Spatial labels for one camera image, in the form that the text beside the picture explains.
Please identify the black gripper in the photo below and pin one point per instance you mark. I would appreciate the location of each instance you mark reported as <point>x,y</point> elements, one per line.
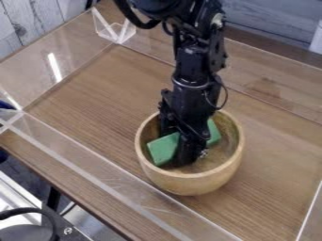
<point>188,106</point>

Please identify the green rectangular block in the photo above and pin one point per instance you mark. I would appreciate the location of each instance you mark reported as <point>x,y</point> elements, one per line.
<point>162,147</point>

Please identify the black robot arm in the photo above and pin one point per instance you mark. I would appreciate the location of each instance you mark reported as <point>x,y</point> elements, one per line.
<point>196,23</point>

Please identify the brown wooden bowl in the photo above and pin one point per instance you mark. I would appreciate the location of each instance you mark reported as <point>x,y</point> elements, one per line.
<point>210,172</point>

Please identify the clear acrylic tray walls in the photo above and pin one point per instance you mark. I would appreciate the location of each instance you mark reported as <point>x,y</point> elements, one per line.
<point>86,91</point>

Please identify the black table leg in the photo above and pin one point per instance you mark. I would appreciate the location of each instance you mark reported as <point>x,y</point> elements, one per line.
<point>54,199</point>

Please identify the grey metal bracket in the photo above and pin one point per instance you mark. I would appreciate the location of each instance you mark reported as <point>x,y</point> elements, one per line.
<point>66,230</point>

